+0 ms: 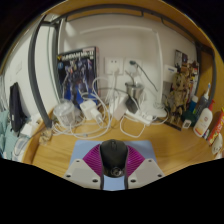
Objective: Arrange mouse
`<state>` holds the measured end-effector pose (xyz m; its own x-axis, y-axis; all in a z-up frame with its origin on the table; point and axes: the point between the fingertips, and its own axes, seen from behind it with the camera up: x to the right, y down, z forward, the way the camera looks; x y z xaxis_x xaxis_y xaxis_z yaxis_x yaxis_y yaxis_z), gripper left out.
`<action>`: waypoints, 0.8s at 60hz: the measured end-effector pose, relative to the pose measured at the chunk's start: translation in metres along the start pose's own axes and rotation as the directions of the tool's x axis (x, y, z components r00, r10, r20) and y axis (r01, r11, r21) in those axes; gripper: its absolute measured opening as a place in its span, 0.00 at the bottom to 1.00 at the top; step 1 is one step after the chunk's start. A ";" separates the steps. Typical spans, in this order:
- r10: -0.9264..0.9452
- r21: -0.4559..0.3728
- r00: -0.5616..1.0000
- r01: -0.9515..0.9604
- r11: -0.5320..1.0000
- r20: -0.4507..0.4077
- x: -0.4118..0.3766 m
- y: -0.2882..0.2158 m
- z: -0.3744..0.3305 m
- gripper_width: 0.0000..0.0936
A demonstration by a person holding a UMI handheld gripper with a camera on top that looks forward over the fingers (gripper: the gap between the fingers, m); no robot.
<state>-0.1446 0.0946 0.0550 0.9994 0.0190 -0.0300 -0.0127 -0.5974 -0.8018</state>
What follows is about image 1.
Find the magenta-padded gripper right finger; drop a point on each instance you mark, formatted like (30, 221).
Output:
(136, 161)

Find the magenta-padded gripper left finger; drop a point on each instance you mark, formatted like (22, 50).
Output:
(91, 161)

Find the black computer mouse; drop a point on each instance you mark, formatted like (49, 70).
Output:
(113, 156)

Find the blue mouse pad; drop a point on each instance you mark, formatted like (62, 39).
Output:
(80, 148)

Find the white power strip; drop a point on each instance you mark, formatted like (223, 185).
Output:
(141, 117)

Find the white charger block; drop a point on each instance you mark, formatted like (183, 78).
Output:
(88, 109)

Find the clear round plastic jar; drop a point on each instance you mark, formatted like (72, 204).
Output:
(65, 113)

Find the small white square clock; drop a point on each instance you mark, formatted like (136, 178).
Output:
(186, 124)

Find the steel cup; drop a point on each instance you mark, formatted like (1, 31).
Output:
(134, 90)

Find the white power adapter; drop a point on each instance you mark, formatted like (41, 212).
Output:
(28, 126)

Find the white lotion bottle red pump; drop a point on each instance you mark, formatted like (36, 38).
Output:
(203, 123)

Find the tan robot model figure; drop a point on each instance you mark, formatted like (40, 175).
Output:
(180, 93)

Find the robot model kit box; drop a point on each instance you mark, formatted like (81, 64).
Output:
(76, 76)

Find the blue spray bottle white nozzle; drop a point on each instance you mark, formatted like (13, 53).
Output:
(202, 103)

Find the teal checked cloth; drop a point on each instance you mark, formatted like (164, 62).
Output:
(6, 133)

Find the wooden overhead shelf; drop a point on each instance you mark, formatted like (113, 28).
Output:
(126, 5)

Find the white wall socket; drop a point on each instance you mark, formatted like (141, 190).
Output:
(114, 66)
(135, 69)

